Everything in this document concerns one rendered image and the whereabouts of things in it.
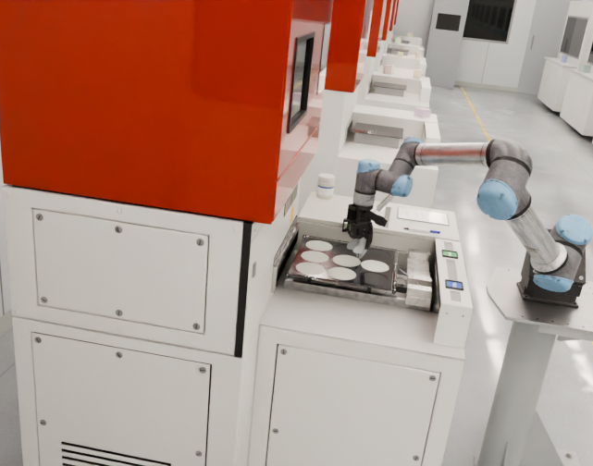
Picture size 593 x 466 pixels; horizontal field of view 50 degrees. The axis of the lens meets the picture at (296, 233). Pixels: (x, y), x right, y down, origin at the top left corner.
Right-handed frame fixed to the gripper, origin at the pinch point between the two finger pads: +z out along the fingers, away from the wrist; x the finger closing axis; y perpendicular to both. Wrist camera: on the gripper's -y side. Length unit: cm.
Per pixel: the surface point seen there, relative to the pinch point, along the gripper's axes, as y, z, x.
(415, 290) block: -1.4, 1.1, 28.5
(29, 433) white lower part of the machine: 113, 50, -14
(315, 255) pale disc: 14.2, 1.3, -7.7
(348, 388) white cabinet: 27, 27, 35
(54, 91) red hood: 103, -58, -5
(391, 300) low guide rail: 2.1, 7.1, 21.7
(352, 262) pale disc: 5.0, 1.2, 1.8
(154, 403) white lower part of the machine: 82, 30, 13
